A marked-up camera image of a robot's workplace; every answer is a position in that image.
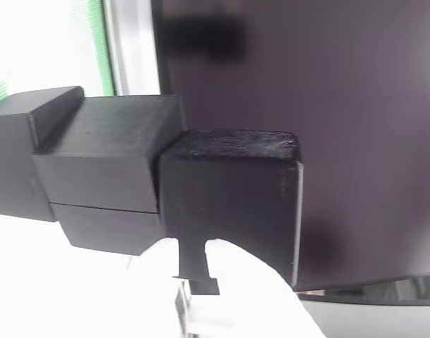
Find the black cube with rounded edges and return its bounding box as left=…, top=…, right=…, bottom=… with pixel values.
left=157, top=128, right=305, bottom=289
left=0, top=85, right=86, bottom=223

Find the black cube with seam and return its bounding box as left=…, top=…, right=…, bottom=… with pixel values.
left=30, top=93, right=186, bottom=257

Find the black monitor screen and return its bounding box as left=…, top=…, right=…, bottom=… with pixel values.
left=150, top=0, right=430, bottom=306

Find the long green striped tape strip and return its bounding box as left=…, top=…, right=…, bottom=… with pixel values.
left=89, top=0, right=118, bottom=96

